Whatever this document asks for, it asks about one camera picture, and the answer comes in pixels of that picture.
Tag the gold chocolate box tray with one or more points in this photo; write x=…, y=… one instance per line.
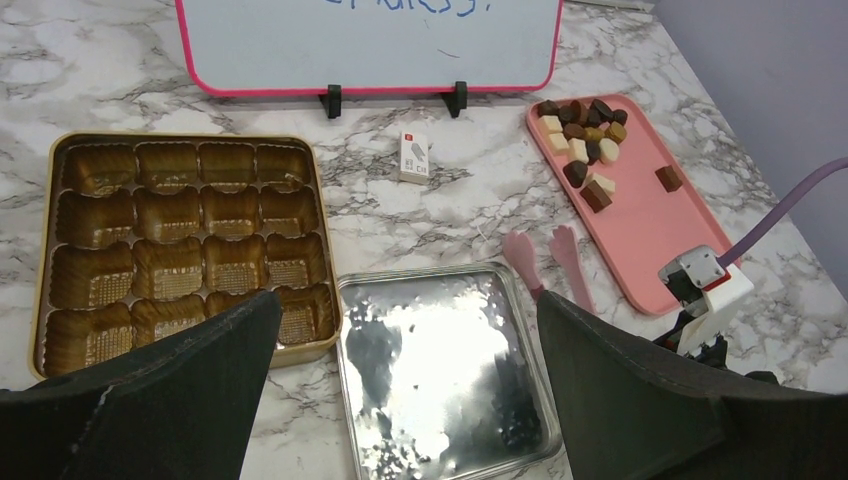
x=148, y=234

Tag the white round chocolate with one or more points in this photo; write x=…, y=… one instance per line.
x=609, y=151

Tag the black whiteboard stand right foot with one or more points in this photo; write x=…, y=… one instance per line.
x=456, y=99

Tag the pink-framed whiteboard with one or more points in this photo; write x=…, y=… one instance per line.
x=302, y=47

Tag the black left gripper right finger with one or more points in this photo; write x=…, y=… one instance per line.
x=630, y=409

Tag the silver tin lid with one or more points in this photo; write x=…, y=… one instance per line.
x=439, y=375

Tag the dark round chocolate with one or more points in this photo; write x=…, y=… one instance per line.
x=575, y=173

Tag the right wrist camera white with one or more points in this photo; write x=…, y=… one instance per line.
x=710, y=294

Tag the black whiteboard stand left foot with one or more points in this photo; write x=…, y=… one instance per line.
x=331, y=101

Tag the pink plastic tray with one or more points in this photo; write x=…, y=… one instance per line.
x=645, y=226

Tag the white square chocolate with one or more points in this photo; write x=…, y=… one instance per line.
x=550, y=124

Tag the brown chocolate apart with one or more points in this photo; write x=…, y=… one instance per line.
x=669, y=178

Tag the chocolate pile on tray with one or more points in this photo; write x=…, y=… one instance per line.
x=584, y=122

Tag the small white card box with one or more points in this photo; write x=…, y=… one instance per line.
x=414, y=158

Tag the pink silicone tongs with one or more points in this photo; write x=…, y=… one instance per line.
x=520, y=254

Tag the white chocolate piece front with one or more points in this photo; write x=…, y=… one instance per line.
x=608, y=185

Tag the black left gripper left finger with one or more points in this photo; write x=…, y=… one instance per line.
x=180, y=408

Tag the black whiteboard stand foot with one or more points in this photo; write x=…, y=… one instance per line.
x=456, y=99
x=331, y=101

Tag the dark brown chocolate front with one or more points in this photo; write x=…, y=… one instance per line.
x=595, y=196

